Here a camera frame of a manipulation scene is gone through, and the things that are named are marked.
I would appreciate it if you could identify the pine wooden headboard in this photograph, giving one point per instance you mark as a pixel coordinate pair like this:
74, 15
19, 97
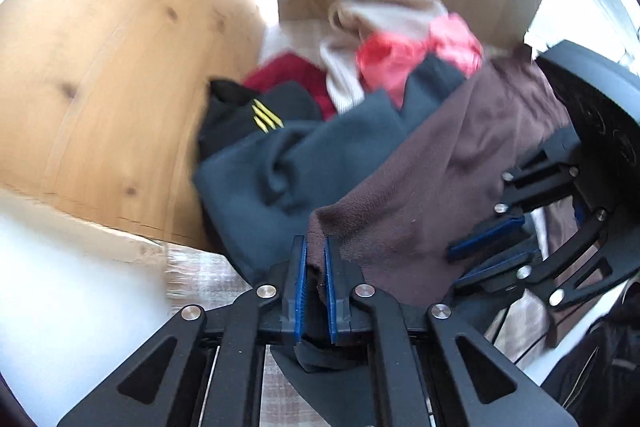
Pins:
115, 82

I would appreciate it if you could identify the beige knit sweater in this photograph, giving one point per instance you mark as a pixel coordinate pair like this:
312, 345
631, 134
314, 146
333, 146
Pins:
380, 7

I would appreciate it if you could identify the pink garment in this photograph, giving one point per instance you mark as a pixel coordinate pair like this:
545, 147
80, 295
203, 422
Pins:
395, 57

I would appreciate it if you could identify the brown fleece sweater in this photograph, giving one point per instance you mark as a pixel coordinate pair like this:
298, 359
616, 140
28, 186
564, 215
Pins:
425, 197

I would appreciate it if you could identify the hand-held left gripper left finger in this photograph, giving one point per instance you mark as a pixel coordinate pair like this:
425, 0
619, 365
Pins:
300, 292

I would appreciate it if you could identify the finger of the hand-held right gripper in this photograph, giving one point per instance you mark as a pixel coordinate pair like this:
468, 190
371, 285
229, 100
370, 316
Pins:
487, 237
500, 274

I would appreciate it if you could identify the person's black jacket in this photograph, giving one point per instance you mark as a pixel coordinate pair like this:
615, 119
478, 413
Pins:
595, 367

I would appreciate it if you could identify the dark grey garment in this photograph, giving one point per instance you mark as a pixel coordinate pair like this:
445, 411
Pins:
280, 177

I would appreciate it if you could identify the black garment yellow stripes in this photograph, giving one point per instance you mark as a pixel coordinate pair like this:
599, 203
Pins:
235, 112

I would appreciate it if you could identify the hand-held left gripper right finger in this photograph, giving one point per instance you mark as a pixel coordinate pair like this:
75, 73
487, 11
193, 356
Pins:
330, 297

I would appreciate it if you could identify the red garment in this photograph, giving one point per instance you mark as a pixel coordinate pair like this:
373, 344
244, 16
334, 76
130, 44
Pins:
295, 77

